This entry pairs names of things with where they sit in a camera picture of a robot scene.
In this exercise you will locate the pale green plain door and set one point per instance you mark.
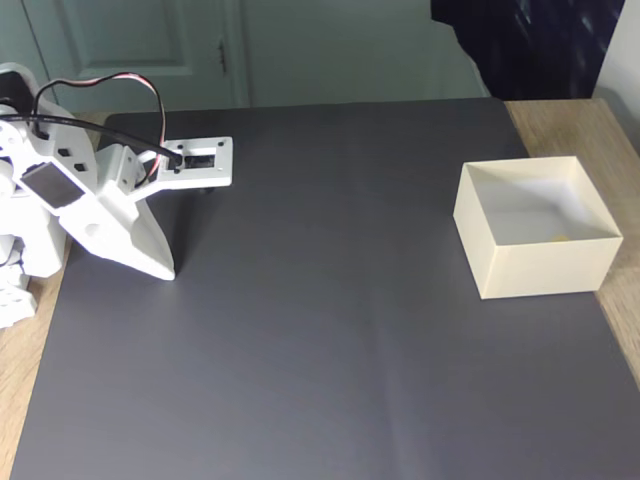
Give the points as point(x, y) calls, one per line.
point(350, 50)

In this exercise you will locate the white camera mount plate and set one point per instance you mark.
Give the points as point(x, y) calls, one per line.
point(225, 170)

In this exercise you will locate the black table mat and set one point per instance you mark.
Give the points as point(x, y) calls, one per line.
point(300, 375)

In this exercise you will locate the yellow cube block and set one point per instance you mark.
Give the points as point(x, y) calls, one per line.
point(560, 238)

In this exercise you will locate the white open box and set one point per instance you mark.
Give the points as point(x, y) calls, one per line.
point(540, 270)

